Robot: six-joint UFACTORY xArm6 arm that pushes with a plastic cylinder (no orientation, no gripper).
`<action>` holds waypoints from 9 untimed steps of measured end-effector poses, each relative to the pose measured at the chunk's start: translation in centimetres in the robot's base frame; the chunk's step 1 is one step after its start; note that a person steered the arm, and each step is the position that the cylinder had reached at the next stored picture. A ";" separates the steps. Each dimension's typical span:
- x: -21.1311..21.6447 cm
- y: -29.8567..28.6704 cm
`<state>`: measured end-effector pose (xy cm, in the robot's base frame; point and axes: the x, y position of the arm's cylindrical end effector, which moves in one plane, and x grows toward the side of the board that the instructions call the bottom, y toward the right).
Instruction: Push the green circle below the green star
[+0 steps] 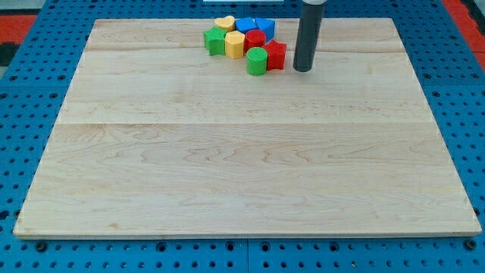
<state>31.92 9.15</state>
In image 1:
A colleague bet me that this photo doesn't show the red star block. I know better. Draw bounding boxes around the red star block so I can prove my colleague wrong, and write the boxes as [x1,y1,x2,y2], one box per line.
[263,40,286,71]

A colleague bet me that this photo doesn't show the green star block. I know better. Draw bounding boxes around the green star block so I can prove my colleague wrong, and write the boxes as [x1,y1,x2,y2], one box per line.
[203,27,227,55]

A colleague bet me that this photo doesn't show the green cylinder block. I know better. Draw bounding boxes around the green cylinder block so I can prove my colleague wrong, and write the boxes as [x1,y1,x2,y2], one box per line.
[246,47,268,76]

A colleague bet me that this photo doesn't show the light wooden board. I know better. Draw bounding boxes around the light wooden board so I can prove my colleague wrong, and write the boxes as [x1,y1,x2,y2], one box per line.
[14,18,481,240]

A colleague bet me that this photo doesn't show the yellow hexagon block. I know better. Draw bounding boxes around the yellow hexagon block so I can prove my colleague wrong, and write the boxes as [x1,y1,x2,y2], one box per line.
[224,30,245,59]

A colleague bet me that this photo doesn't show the red cylinder block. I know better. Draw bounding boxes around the red cylinder block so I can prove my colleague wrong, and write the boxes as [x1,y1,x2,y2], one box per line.
[243,30,266,53]

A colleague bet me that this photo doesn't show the blue cube block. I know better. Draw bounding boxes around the blue cube block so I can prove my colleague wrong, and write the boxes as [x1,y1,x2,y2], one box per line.
[235,17,258,34]

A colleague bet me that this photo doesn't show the blue heart block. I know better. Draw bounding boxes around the blue heart block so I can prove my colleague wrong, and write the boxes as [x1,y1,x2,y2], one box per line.
[255,17,276,42]

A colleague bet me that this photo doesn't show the yellow heart block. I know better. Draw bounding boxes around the yellow heart block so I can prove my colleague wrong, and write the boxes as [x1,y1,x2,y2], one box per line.
[214,15,236,32]

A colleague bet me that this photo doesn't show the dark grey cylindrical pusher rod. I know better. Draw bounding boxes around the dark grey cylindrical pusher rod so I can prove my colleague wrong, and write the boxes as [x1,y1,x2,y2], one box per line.
[293,0,327,72]

